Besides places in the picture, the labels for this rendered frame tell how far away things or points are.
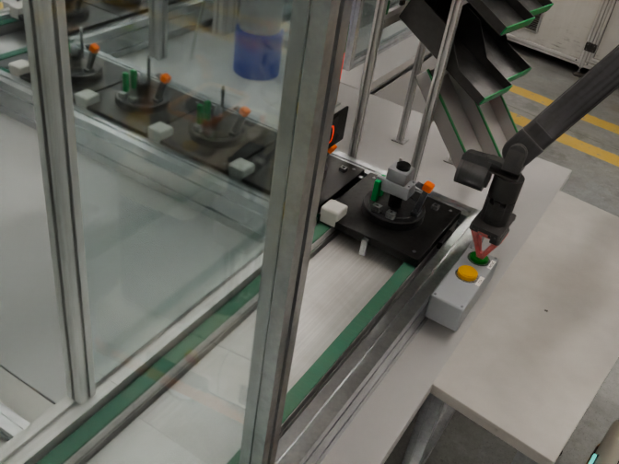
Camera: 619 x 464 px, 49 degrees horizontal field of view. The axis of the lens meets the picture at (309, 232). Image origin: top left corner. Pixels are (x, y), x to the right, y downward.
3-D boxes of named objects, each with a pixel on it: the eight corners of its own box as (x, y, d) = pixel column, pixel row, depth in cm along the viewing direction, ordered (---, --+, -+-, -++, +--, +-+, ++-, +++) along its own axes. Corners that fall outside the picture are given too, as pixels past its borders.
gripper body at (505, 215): (467, 230, 136) (478, 200, 132) (484, 209, 144) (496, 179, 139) (497, 244, 134) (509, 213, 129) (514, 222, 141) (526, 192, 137)
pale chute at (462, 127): (489, 168, 171) (505, 162, 168) (462, 184, 163) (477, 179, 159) (443, 64, 169) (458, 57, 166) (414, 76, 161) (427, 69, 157)
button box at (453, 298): (491, 279, 149) (499, 257, 145) (455, 332, 134) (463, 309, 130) (461, 266, 151) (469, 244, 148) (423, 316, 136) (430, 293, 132)
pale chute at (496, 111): (508, 146, 182) (522, 141, 179) (484, 161, 174) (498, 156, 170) (465, 50, 180) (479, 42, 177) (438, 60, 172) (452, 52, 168)
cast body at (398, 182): (414, 192, 150) (421, 165, 145) (406, 201, 146) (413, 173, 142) (380, 179, 153) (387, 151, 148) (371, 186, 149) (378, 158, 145)
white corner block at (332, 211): (345, 220, 151) (348, 205, 148) (335, 229, 147) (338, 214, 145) (328, 212, 152) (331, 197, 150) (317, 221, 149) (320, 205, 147)
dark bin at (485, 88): (507, 92, 160) (527, 70, 155) (478, 106, 152) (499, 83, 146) (429, 8, 166) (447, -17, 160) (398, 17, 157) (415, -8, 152)
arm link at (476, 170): (529, 147, 125) (535, 141, 132) (470, 127, 128) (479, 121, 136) (506, 207, 129) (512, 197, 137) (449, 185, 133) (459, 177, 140)
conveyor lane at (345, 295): (449, 248, 163) (460, 214, 157) (237, 506, 102) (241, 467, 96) (346, 202, 173) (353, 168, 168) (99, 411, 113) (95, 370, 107)
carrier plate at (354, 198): (459, 217, 158) (461, 210, 157) (416, 267, 140) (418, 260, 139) (368, 179, 167) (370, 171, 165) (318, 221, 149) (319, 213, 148)
